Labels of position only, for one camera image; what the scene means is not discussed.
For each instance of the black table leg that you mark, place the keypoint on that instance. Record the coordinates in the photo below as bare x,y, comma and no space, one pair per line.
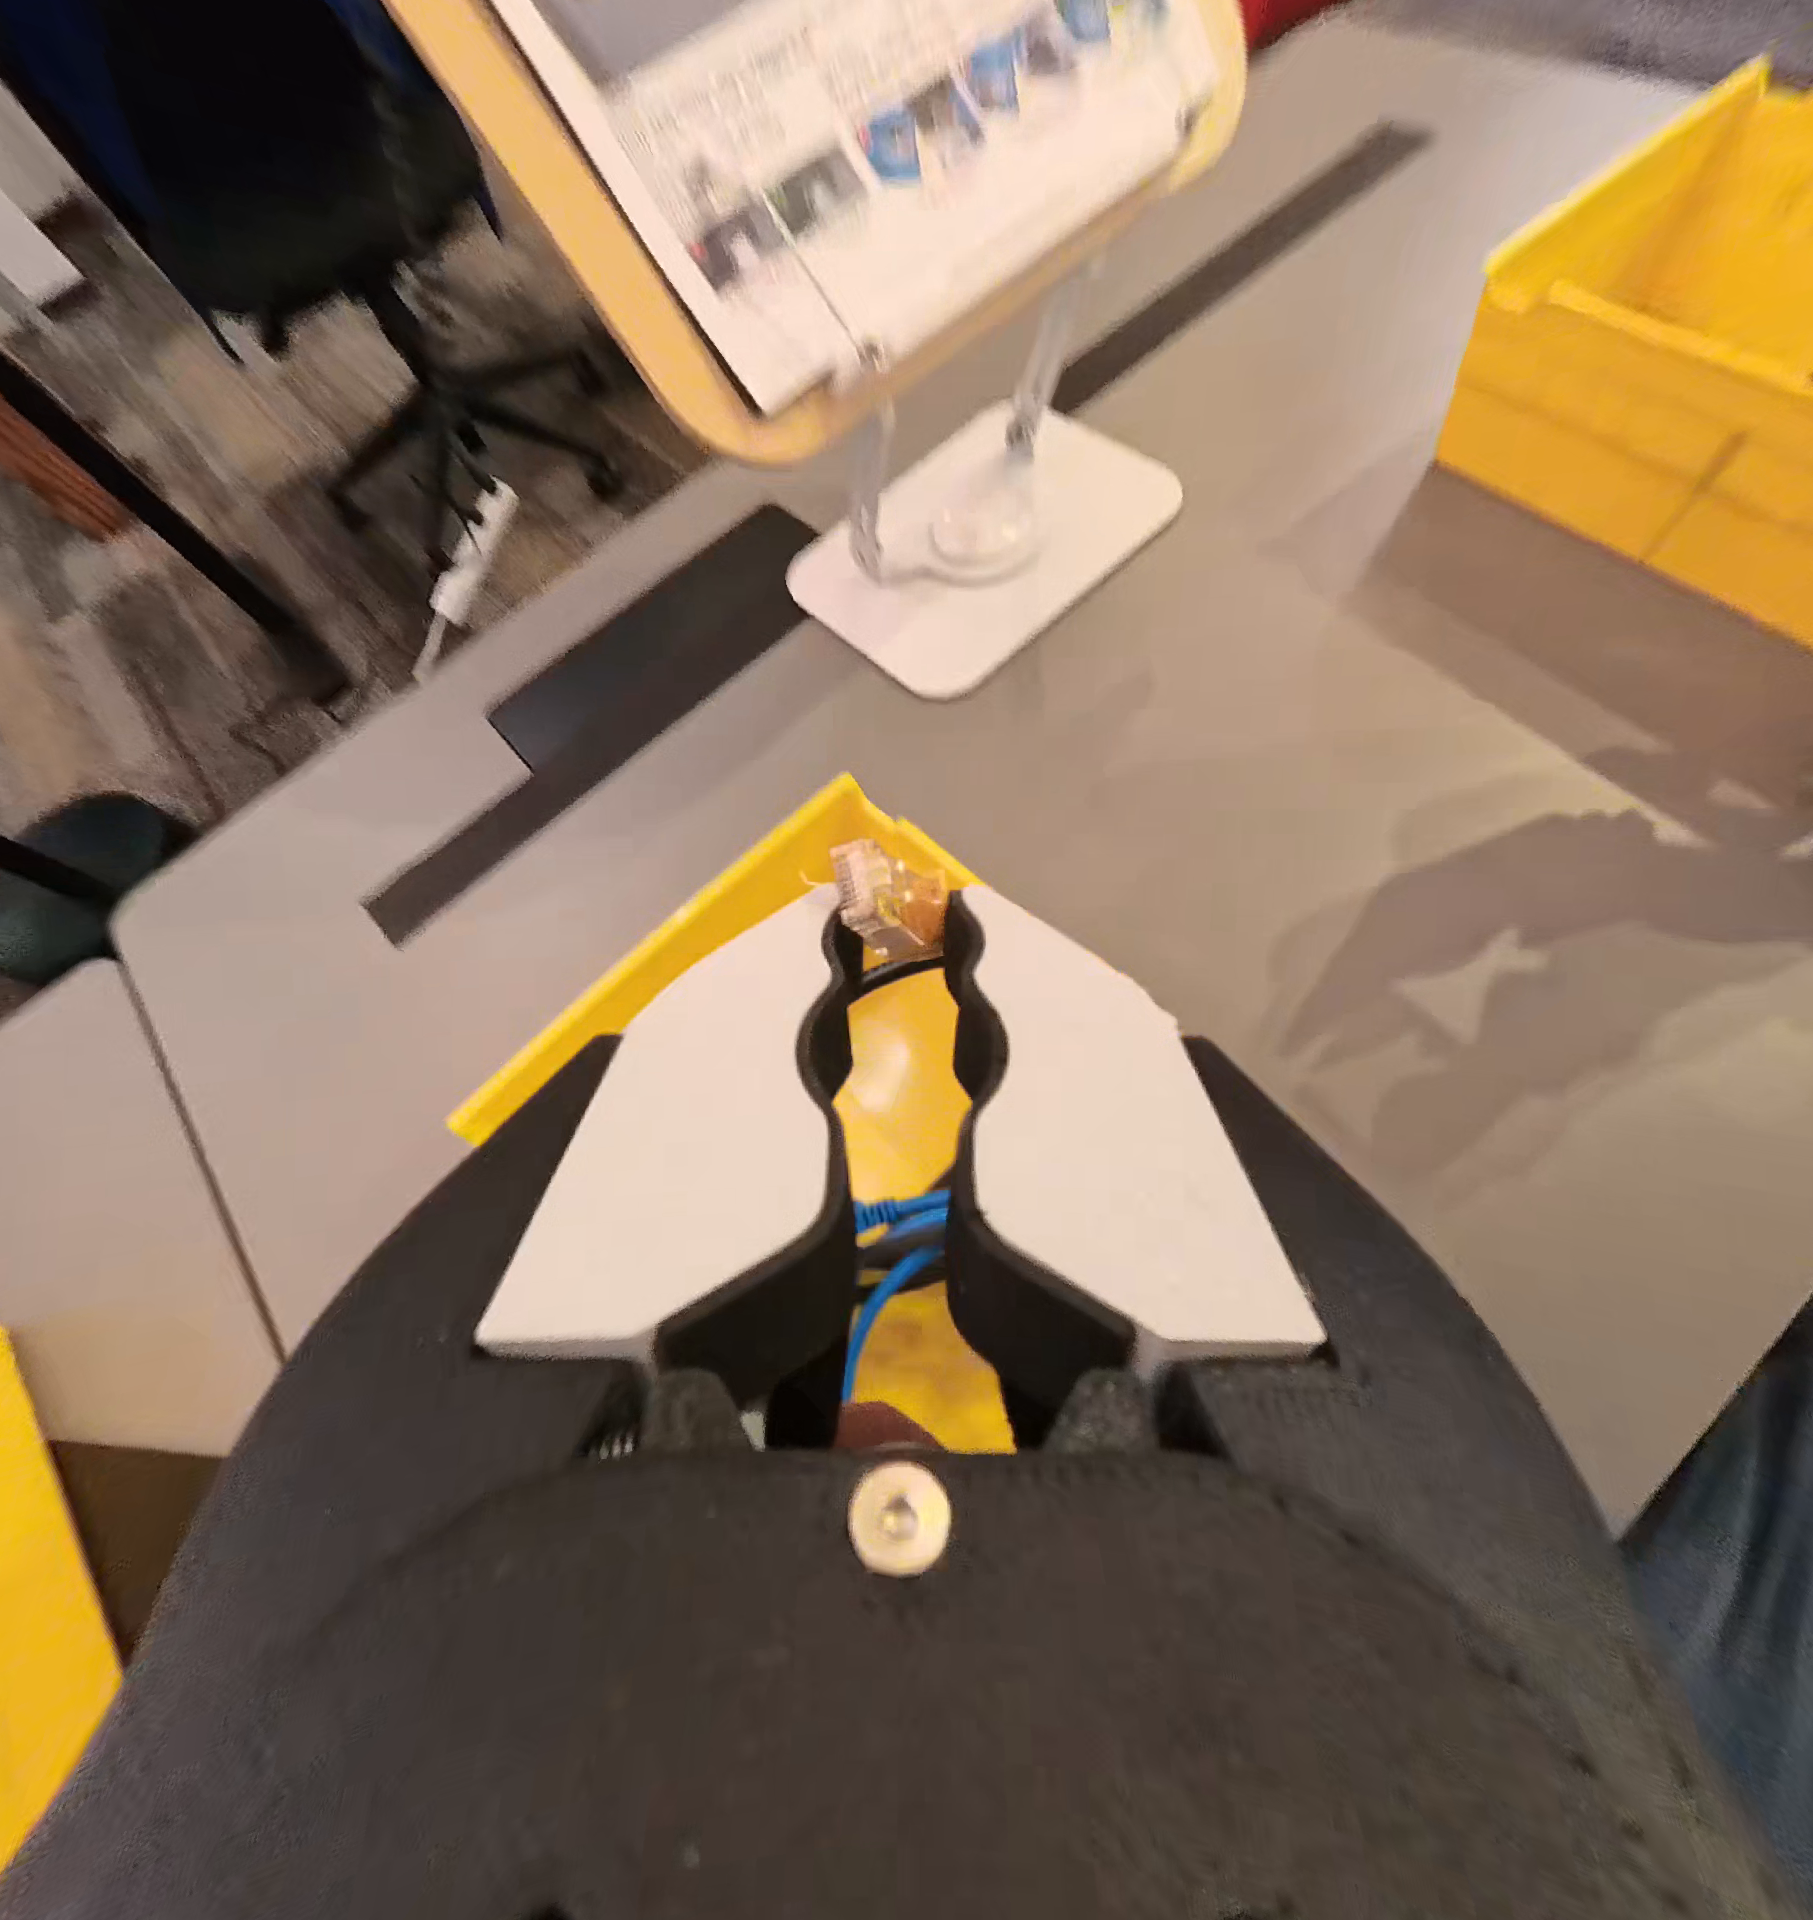
142,509

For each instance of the black office chair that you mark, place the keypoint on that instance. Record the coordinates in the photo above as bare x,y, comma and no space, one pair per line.
323,194

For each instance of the white power strip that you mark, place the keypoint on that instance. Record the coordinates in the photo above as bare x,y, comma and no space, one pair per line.
472,562

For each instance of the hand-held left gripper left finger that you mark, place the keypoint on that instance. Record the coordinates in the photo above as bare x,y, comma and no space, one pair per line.
697,1171

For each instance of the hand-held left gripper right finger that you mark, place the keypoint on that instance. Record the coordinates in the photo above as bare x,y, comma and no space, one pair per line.
1132,1171

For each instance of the yellow plastic bin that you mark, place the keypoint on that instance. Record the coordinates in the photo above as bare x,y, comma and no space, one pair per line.
1641,391
726,916
8,1591

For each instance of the wood-framed printed sign board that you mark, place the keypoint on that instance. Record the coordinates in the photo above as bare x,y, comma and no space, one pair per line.
876,166

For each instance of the person's leg in jeans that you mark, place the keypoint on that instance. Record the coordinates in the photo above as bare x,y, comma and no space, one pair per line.
1761,1575

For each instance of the white sign stand base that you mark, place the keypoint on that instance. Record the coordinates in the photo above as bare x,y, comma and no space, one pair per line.
1026,571

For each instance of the dark round floor foot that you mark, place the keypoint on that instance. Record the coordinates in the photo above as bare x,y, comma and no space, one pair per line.
65,884

